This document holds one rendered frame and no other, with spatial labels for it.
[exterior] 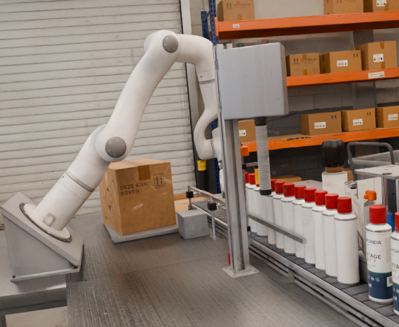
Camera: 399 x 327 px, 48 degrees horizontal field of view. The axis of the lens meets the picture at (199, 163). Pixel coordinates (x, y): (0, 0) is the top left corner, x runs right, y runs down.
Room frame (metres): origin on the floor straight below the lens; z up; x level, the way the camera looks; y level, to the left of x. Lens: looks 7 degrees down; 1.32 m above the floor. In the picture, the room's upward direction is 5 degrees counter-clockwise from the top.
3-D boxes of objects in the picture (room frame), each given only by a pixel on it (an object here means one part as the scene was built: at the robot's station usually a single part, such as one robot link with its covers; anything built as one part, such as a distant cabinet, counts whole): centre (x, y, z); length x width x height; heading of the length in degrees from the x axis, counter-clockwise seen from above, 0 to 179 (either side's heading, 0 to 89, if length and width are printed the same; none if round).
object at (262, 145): (1.20, -0.17, 1.18); 0.04 x 0.04 x 0.21
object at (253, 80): (1.26, -0.17, 1.38); 0.17 x 0.10 x 0.19; 72
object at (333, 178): (1.54, -0.47, 1.03); 0.09 x 0.09 x 0.30
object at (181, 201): (2.34, 0.07, 0.85); 0.30 x 0.26 x 0.04; 17
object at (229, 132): (1.30, -0.10, 1.16); 0.04 x 0.04 x 0.67; 17
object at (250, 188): (1.53, -0.18, 0.98); 0.05 x 0.05 x 0.20
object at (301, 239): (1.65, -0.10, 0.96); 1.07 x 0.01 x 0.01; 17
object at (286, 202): (1.28, -0.25, 0.98); 0.05 x 0.05 x 0.20
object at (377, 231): (0.92, -0.36, 0.98); 0.05 x 0.05 x 0.20
